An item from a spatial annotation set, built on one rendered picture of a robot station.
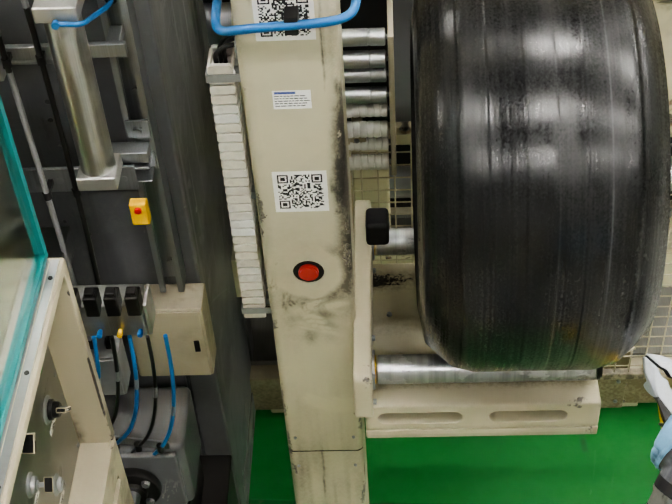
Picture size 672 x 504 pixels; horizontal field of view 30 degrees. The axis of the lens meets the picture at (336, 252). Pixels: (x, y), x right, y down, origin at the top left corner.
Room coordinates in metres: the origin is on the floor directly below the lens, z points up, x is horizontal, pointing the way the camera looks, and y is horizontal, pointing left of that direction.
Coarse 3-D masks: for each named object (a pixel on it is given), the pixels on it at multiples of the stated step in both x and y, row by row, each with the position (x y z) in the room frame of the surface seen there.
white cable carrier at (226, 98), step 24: (216, 48) 1.36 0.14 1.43; (216, 72) 1.32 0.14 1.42; (216, 96) 1.32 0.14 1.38; (240, 96) 1.36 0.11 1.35; (216, 120) 1.32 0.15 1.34; (240, 120) 1.33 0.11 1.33; (240, 144) 1.31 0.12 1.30; (240, 168) 1.32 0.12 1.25; (240, 192) 1.31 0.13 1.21; (240, 216) 1.32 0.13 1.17; (240, 240) 1.32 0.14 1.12; (240, 264) 1.32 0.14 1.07; (240, 288) 1.32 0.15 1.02; (264, 288) 1.34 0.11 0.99
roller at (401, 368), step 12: (384, 360) 1.24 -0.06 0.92; (396, 360) 1.23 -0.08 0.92; (408, 360) 1.23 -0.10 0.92; (420, 360) 1.23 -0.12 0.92; (432, 360) 1.23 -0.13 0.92; (444, 360) 1.23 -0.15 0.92; (384, 372) 1.22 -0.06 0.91; (396, 372) 1.22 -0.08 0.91; (408, 372) 1.22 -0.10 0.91; (420, 372) 1.21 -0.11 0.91; (432, 372) 1.21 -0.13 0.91; (444, 372) 1.21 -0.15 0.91; (456, 372) 1.21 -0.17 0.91; (468, 372) 1.21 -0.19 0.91; (480, 372) 1.21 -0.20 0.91; (492, 372) 1.21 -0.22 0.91; (504, 372) 1.20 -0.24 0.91; (516, 372) 1.20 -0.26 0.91; (528, 372) 1.20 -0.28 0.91; (540, 372) 1.20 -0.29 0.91; (552, 372) 1.20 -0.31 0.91; (564, 372) 1.20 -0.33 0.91; (576, 372) 1.20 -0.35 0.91; (588, 372) 1.19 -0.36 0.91; (600, 372) 1.19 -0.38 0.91
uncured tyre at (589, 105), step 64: (448, 0) 1.35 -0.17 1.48; (512, 0) 1.33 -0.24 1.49; (576, 0) 1.32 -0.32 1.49; (640, 0) 1.33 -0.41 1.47; (448, 64) 1.25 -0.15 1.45; (512, 64) 1.23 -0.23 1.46; (576, 64) 1.22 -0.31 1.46; (640, 64) 1.22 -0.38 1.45; (448, 128) 1.18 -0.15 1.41; (512, 128) 1.17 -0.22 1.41; (576, 128) 1.16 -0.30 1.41; (640, 128) 1.16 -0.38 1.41; (448, 192) 1.13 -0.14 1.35; (512, 192) 1.12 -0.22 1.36; (576, 192) 1.11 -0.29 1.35; (640, 192) 1.11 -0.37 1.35; (448, 256) 1.10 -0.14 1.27; (512, 256) 1.08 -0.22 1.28; (576, 256) 1.07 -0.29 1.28; (640, 256) 1.07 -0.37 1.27; (448, 320) 1.09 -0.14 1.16; (512, 320) 1.07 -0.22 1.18; (576, 320) 1.06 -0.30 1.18; (640, 320) 1.07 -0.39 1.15
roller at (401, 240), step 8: (392, 232) 1.51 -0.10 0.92; (400, 232) 1.51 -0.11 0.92; (408, 232) 1.51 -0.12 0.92; (392, 240) 1.50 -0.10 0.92; (400, 240) 1.50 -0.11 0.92; (408, 240) 1.50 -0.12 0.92; (384, 248) 1.49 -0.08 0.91; (392, 248) 1.49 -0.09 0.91; (400, 248) 1.49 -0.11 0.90; (408, 248) 1.49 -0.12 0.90
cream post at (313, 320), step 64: (320, 0) 1.30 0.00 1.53; (256, 64) 1.30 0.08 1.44; (320, 64) 1.30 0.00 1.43; (256, 128) 1.30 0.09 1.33; (320, 128) 1.30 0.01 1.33; (256, 192) 1.31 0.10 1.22; (320, 256) 1.30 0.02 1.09; (320, 320) 1.30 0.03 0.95; (320, 384) 1.30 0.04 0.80; (320, 448) 1.30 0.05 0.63
